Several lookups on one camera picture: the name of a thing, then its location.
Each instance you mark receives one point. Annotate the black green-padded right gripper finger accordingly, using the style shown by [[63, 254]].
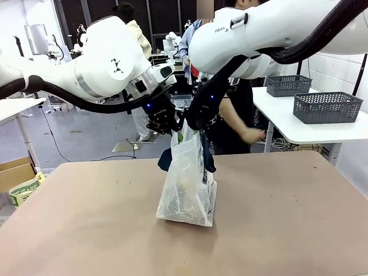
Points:
[[215, 120], [201, 132]]

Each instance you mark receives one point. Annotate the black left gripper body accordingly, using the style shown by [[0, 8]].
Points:
[[159, 112]]

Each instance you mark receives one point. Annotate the black green-padded left gripper finger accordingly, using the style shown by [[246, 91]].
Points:
[[177, 123], [156, 129]]

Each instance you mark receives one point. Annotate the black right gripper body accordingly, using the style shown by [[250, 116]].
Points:
[[205, 106]]

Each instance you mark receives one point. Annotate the white green packaged item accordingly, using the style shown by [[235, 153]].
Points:
[[180, 137]]

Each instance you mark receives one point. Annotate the person's bare forearm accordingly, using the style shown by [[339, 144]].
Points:
[[234, 120]]

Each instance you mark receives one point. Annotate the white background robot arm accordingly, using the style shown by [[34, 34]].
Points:
[[172, 43]]

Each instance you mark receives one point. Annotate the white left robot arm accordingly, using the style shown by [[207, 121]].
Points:
[[100, 63]]

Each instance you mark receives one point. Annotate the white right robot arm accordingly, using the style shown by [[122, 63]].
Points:
[[258, 28]]

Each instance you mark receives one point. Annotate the person's hand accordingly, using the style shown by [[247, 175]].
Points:
[[254, 134]]

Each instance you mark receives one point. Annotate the clear plastic storage box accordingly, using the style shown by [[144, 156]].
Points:
[[181, 101]]

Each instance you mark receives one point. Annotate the person in black shirt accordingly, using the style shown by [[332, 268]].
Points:
[[238, 97]]

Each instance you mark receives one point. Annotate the metal floor plate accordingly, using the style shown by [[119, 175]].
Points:
[[126, 146]]

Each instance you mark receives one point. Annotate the person in light blue shirt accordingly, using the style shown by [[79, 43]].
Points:
[[185, 49]]

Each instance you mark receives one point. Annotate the person in cream hoodie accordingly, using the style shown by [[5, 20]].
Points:
[[141, 43]]

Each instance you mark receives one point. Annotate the small grey plastic basket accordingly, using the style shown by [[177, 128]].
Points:
[[287, 85]]

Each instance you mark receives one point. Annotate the white side table with baskets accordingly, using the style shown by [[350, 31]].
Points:
[[316, 132]]

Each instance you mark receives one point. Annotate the boxes under white table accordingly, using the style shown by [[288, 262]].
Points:
[[322, 152]]

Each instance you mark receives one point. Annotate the large grey plastic basket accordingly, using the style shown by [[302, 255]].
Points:
[[327, 108]]

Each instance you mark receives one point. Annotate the white empty side table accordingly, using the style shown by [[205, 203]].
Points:
[[17, 112]]

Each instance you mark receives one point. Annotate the grey standing monitor panel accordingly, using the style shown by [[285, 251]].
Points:
[[36, 38]]

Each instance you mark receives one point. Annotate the green white printed box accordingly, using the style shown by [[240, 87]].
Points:
[[26, 191]]

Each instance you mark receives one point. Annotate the brown cardboard box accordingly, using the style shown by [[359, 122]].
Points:
[[15, 174]]

